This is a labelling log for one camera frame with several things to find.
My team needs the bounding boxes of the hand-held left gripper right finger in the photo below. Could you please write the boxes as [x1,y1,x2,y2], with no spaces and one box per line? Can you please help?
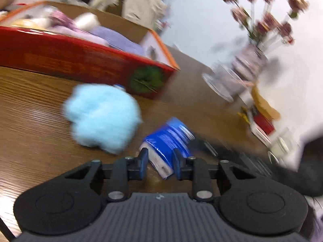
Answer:
[173,148,256,202]

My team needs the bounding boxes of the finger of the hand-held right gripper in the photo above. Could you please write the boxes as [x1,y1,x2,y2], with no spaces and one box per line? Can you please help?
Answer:
[194,135,278,179]

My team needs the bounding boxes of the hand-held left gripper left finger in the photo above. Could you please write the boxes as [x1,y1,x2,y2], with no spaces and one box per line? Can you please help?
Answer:
[64,147,149,202]

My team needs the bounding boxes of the blue tissue packet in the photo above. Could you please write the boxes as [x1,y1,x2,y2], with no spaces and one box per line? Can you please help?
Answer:
[138,117,196,180]

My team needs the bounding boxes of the light blue fluffy ball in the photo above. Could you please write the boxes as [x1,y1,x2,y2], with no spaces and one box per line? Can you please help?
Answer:
[63,84,143,155]

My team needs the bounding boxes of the purple cloth pouch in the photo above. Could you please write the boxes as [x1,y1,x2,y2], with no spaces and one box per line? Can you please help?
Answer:
[89,26,148,56]

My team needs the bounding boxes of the orange red cardboard box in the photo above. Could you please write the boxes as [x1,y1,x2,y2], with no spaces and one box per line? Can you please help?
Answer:
[0,0,181,100]

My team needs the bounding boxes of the lilac fluffy towel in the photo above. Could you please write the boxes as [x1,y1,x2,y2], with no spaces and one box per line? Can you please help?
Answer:
[50,23,109,47]

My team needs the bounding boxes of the pink satin pouch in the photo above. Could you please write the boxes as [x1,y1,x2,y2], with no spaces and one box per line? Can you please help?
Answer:
[49,10,73,26]

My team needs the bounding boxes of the white candle jar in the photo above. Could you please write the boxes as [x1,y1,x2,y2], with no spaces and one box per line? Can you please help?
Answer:
[267,128,301,164]

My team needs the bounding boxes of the white book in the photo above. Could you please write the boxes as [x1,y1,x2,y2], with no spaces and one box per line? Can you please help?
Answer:
[250,123,272,145]

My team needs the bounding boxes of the brown paper bag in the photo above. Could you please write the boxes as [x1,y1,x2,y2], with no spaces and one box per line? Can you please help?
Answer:
[251,86,280,120]

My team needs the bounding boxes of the clear glass cup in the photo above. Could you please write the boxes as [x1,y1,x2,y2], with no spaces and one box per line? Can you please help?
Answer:
[202,62,250,103]

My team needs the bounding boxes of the purple glass vase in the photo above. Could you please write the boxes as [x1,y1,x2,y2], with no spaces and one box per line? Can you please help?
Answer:
[231,44,268,81]

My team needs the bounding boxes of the dried pink roses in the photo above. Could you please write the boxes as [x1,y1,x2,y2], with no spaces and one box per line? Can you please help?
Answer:
[221,0,310,53]

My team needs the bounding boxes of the brown cardboard box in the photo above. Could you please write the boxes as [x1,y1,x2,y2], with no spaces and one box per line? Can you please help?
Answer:
[105,0,127,18]

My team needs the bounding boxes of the beige jacket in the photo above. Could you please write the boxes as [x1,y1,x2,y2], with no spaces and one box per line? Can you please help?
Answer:
[89,0,168,31]

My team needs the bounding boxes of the yellow plush toy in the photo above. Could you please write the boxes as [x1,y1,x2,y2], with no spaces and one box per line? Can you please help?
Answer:
[10,18,41,29]

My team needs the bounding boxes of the black cable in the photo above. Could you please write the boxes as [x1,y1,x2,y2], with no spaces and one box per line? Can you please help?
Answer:
[0,217,14,240]

